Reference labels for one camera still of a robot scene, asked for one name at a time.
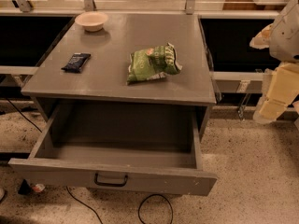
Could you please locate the grey drawer cabinet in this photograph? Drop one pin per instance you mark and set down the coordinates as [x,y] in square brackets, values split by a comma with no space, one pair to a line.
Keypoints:
[103,78]

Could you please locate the beige bowl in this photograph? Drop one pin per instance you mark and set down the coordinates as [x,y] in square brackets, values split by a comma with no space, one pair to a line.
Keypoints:
[91,21]

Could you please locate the small can on floor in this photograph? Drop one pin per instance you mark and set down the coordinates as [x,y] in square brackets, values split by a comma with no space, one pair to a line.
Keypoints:
[38,188]

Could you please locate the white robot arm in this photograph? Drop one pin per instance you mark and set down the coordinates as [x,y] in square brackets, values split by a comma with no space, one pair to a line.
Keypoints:
[282,35]

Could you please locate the black top drawer handle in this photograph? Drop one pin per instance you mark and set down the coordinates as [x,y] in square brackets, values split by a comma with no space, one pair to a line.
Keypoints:
[106,181]

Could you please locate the green chip bag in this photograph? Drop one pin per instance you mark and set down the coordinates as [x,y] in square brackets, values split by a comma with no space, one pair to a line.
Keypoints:
[153,63]

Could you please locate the dark blue snack packet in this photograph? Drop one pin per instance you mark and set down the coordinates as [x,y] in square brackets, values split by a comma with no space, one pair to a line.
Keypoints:
[76,62]

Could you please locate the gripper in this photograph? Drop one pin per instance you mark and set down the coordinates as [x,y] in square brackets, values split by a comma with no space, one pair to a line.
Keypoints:
[286,36]

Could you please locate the grey top drawer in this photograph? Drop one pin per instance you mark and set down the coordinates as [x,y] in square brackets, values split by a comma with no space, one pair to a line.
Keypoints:
[156,146]

